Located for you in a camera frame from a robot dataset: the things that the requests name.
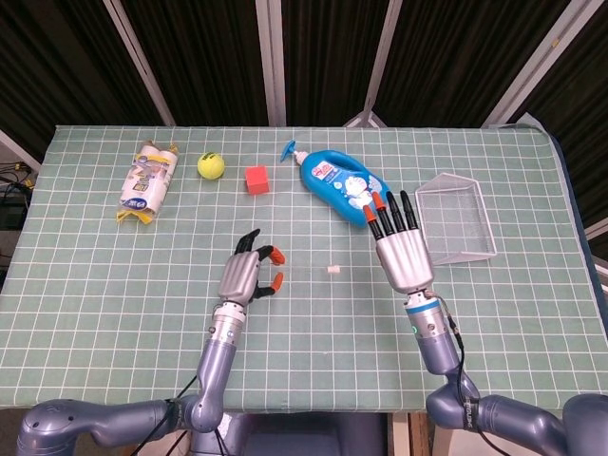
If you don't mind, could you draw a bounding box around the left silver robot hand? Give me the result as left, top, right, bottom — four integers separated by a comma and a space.
217, 228, 286, 306

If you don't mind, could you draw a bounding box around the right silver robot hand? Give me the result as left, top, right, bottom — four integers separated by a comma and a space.
362, 190, 437, 294

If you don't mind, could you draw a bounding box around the clear glass test tube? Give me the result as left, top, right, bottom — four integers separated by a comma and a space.
265, 263, 334, 276

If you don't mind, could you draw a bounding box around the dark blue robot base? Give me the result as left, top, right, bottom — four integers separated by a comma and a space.
189, 411, 395, 456

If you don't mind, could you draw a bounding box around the red cube block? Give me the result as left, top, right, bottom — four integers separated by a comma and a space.
244, 164, 271, 197

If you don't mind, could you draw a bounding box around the blue pump lotion bottle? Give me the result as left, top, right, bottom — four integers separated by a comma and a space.
279, 140, 391, 230

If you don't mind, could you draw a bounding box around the green grid tablecloth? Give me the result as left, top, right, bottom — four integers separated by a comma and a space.
0, 123, 608, 412

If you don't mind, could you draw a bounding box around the yellow tennis ball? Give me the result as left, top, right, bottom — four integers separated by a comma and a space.
197, 150, 226, 181

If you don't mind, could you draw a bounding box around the plastic-wrapped paper cup pack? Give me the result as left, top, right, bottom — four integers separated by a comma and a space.
115, 140, 181, 225

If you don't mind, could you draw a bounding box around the dark pleated curtain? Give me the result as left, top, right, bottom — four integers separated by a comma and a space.
0, 0, 608, 229

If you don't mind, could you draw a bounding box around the white wire mesh basket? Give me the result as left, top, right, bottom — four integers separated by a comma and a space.
414, 173, 498, 266

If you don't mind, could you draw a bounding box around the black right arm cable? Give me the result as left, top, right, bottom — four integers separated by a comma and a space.
427, 293, 504, 456

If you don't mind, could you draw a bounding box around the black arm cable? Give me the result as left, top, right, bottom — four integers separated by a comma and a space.
136, 373, 230, 456
427, 293, 504, 456

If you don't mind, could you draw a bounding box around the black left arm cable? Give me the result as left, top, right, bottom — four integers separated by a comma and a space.
136, 373, 230, 456

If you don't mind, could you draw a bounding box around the white partition frame post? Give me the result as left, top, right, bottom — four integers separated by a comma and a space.
255, 0, 289, 127
342, 0, 405, 128
103, 0, 178, 127
482, 0, 588, 127

